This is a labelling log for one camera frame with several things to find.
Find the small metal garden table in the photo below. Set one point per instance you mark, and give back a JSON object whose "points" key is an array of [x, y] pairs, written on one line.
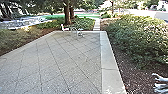
{"points": [[77, 31]]}

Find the large garden tree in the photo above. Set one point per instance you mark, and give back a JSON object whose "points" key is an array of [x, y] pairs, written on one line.
{"points": [[67, 15]]}

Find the small white garden bench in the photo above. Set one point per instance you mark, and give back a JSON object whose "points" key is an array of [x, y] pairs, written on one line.
{"points": [[64, 28]]}

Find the white garden statue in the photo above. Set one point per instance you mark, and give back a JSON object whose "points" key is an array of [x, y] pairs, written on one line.
{"points": [[161, 83]]}

